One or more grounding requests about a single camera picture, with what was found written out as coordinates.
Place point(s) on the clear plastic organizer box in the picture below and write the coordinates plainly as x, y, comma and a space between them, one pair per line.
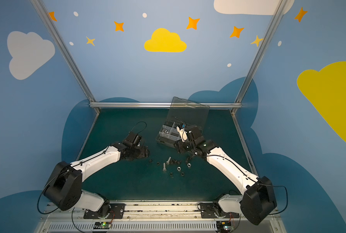
182, 113

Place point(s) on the circuit board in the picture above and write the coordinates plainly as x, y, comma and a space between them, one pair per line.
106, 225
224, 227

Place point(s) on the right aluminium frame post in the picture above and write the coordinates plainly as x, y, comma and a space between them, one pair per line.
270, 31

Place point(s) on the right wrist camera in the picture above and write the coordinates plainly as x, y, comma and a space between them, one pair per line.
182, 132

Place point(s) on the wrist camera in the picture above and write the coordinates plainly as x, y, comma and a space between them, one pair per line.
182, 132
132, 139

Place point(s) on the aluminium frame post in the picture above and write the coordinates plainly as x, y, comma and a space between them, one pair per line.
270, 31
59, 41

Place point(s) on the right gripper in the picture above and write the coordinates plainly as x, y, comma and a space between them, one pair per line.
183, 145

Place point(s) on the rear aluminium frame bar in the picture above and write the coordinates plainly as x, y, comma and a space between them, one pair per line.
162, 105

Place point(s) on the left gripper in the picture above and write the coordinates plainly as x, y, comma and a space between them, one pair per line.
141, 151

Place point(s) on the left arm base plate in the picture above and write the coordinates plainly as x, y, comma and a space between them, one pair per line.
107, 211

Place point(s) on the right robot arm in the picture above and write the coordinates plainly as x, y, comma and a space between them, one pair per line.
257, 197

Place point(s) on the right circuit board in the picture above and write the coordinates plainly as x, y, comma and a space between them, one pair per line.
224, 227

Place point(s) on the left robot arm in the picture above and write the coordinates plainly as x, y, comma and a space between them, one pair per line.
64, 186

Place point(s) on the left aluminium frame post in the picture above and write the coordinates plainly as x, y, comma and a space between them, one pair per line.
59, 41

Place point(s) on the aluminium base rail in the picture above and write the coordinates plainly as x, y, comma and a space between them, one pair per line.
152, 217

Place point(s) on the left circuit board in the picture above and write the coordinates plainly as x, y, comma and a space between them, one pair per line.
106, 225

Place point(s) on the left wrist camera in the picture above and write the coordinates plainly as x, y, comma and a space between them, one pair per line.
132, 139

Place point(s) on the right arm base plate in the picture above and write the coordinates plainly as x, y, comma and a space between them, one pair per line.
211, 210

